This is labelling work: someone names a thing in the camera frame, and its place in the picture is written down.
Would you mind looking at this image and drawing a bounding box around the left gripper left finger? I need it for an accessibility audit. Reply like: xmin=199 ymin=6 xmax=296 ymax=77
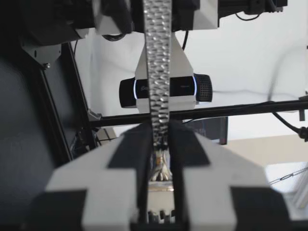
xmin=22 ymin=123 xmax=154 ymax=231

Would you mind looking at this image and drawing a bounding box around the black cable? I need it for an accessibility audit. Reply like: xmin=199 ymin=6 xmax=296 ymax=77
xmin=266 ymin=45 xmax=308 ymax=102
xmin=271 ymin=110 xmax=308 ymax=142

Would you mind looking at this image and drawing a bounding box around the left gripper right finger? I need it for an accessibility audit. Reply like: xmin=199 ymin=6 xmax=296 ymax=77
xmin=168 ymin=121 xmax=293 ymax=231

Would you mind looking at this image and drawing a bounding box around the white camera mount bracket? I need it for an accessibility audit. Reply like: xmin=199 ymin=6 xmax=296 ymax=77
xmin=134 ymin=31 xmax=196 ymax=114

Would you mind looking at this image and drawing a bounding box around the fixed camera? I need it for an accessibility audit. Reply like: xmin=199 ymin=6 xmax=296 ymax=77
xmin=119 ymin=74 xmax=214 ymax=108

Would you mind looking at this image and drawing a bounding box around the silver metal fork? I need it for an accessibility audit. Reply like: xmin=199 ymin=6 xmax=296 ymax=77
xmin=141 ymin=0 xmax=175 ymax=183

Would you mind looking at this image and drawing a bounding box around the black frame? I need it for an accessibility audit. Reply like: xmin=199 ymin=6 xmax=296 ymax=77
xmin=0 ymin=0 xmax=308 ymax=164

